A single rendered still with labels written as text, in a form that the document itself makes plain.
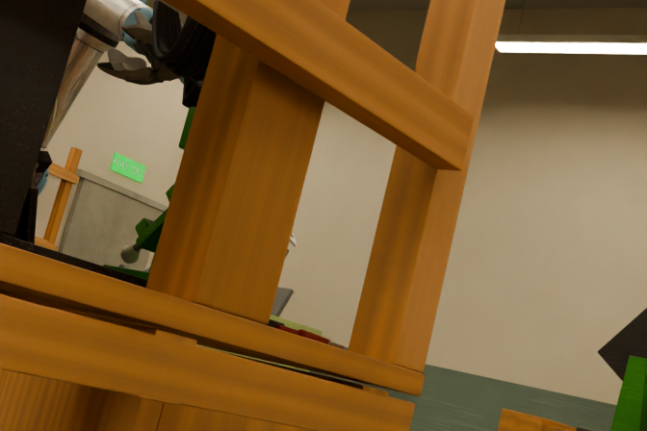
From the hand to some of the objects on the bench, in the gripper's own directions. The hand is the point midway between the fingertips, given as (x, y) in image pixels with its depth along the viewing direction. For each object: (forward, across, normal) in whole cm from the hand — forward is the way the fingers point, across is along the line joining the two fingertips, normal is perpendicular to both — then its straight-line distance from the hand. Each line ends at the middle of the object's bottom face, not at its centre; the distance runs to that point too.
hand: (117, 51), depth 152 cm
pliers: (-16, -8, +49) cm, 53 cm away
